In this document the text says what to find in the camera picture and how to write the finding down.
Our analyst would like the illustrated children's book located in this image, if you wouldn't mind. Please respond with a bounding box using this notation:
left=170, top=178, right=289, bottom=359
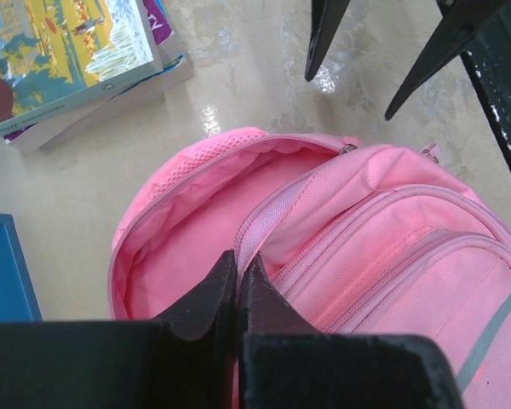
left=0, top=1, right=162, bottom=138

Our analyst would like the white purple lower book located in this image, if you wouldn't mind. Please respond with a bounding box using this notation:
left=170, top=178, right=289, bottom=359
left=2, top=0, right=196, bottom=153

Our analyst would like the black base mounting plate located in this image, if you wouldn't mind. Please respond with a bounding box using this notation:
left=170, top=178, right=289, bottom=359
left=461, top=1, right=511, bottom=173

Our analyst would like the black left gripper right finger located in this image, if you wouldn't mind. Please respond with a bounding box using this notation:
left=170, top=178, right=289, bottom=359
left=238, top=256, right=463, bottom=408

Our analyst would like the blue shelf with coloured boards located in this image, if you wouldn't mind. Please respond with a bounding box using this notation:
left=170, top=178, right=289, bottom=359
left=0, top=214, right=42, bottom=322

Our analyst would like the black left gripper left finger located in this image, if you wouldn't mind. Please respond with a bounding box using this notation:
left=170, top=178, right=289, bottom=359
left=0, top=251, right=237, bottom=408

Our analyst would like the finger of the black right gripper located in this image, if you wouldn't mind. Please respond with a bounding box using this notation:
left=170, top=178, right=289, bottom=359
left=304, top=0, right=350, bottom=82
left=384, top=0, right=506, bottom=120

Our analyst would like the pink student backpack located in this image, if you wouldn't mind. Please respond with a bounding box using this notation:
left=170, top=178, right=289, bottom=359
left=109, top=128, right=511, bottom=408

